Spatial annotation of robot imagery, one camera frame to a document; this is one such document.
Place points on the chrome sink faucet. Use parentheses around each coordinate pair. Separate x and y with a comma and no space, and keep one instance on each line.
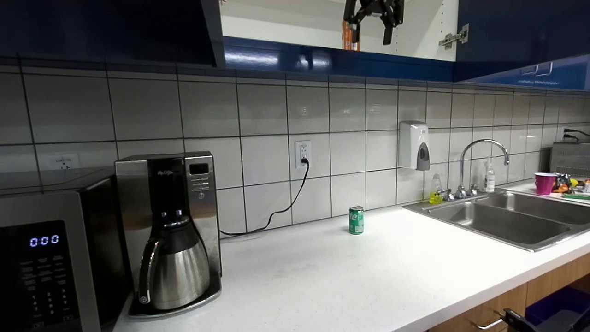
(461,178)

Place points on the black steel microwave oven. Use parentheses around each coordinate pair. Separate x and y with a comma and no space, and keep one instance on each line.
(37,278)

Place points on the blue cabinet door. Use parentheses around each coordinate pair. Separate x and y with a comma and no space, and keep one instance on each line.
(98,30)
(527,30)

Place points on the metal cabinet hinge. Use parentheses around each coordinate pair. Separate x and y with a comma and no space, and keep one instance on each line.
(454,38)

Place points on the multicoloured small object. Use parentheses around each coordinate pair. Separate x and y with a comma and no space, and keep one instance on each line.
(566,184)

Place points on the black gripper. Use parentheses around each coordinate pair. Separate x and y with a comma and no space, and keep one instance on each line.
(380,6)

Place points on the stainless steel sink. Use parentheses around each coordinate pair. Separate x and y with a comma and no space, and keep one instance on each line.
(491,228)

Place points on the stainless steel coffee carafe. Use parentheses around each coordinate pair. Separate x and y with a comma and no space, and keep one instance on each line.
(177,278)

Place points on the small white bottle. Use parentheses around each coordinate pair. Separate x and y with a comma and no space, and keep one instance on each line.
(489,182)

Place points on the green soda can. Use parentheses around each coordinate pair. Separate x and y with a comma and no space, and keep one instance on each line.
(356,220)

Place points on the white wall outlet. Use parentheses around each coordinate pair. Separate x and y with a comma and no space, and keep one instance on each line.
(299,148)
(65,165)

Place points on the white wall soap dispenser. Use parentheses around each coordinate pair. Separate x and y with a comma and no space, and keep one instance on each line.
(413,145)

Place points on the blue bin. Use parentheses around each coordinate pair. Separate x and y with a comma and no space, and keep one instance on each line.
(555,305)

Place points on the wooden base cabinet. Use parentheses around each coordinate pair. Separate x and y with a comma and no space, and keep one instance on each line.
(553,278)

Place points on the black steel coffee maker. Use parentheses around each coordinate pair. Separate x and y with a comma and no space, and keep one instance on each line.
(199,196)

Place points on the open white cabinet shelf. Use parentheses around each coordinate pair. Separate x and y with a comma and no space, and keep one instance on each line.
(282,25)

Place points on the yellow dish soap bottle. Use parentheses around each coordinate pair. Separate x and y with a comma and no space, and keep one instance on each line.
(435,198)

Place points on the pink cup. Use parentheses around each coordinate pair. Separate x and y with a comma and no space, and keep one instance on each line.
(544,185)

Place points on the grey metal box appliance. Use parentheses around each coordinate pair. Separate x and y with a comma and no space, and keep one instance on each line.
(568,160)

